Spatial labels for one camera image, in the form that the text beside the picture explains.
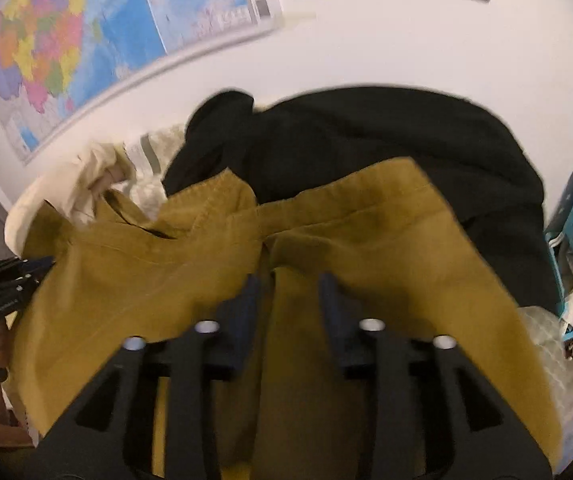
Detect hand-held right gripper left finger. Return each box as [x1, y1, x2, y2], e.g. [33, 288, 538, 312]
[31, 275, 263, 480]

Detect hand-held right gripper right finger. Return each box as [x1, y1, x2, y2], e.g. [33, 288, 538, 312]
[317, 272, 553, 480]

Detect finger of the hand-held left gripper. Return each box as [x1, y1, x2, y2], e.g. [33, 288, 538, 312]
[0, 256, 57, 280]
[0, 278, 42, 302]

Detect mustard brown pants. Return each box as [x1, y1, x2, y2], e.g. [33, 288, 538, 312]
[9, 156, 566, 480]

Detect cream cloth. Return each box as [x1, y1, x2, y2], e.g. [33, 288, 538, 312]
[4, 142, 133, 257]

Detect black garment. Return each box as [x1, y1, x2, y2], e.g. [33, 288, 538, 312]
[162, 87, 566, 312]

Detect colourful wall map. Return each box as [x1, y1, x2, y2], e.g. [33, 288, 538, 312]
[0, 0, 317, 166]

